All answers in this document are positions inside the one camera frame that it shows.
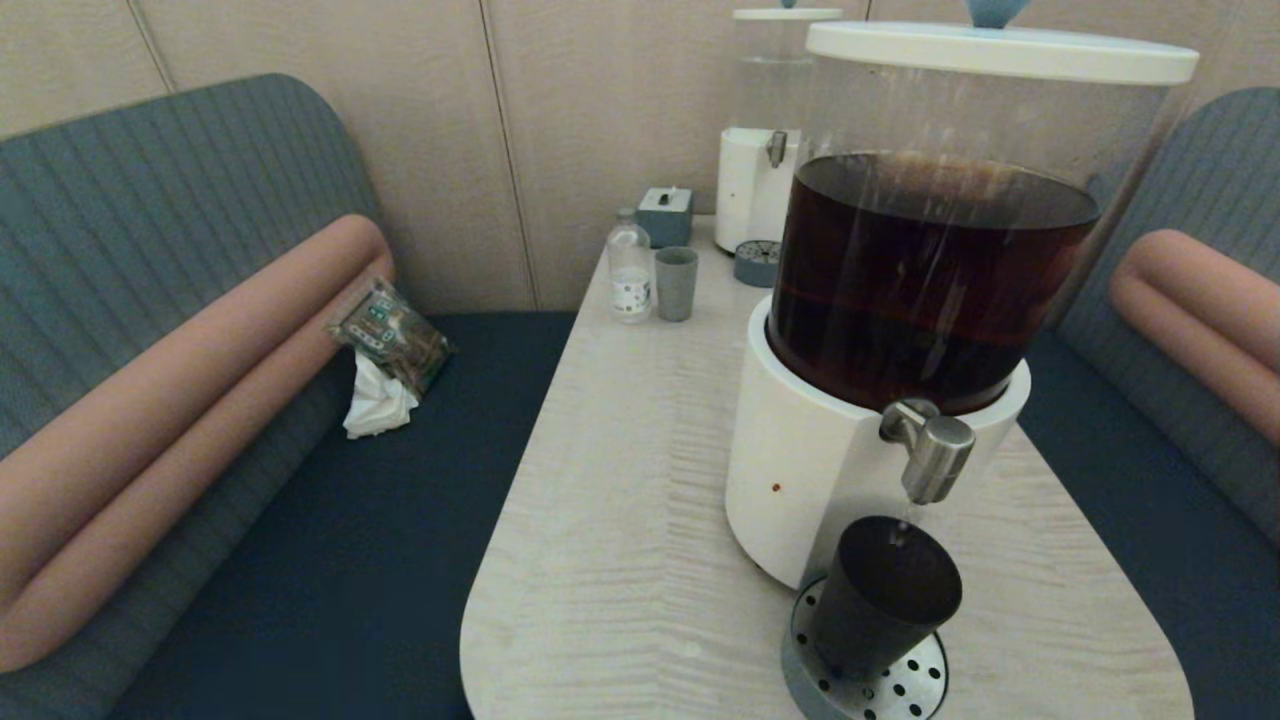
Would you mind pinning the grey-blue cup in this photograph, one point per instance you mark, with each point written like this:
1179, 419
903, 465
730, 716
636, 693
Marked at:
676, 287

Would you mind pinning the large white tea dispenser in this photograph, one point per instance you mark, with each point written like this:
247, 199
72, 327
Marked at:
900, 300

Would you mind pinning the teal right bench sofa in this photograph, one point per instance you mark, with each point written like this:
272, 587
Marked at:
1180, 500

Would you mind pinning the black cup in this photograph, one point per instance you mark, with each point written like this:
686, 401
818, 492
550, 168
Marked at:
885, 600

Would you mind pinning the pink bolster cushion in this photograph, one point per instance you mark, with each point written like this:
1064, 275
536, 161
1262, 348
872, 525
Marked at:
200, 350
1220, 278
1180, 340
200, 470

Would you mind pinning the blue napkin box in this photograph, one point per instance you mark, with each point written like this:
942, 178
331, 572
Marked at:
665, 217

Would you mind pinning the white crumpled tissue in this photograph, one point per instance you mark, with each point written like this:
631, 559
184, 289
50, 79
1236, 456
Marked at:
375, 407

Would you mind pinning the teal bench sofa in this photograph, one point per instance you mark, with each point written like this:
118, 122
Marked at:
1180, 500
300, 560

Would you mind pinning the teal left bench sofa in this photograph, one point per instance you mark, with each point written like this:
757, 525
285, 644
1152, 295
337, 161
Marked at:
300, 560

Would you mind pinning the metal dispenser tap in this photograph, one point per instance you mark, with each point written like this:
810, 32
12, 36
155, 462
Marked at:
935, 455

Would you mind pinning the small blue drip tray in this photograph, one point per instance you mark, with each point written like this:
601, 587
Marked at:
755, 264

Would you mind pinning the green snack packet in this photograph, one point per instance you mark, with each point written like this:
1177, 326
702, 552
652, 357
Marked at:
395, 338

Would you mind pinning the clear plastic bottle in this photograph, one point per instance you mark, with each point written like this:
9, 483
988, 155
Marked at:
630, 272

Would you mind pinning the small white water dispenser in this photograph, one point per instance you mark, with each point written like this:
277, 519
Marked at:
750, 190

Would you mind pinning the large blue perforated drip tray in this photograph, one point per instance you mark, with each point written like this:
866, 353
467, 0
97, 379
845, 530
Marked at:
900, 690

